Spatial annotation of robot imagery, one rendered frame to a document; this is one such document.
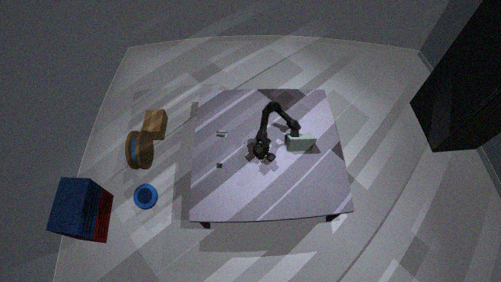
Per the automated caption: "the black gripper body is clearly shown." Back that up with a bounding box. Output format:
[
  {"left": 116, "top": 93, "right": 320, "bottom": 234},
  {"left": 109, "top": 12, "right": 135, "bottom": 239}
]
[{"left": 253, "top": 144, "right": 276, "bottom": 162}]

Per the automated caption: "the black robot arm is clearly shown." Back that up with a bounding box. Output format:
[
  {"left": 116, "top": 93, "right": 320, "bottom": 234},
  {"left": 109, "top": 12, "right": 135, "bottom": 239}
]
[{"left": 253, "top": 102, "right": 301, "bottom": 160}]

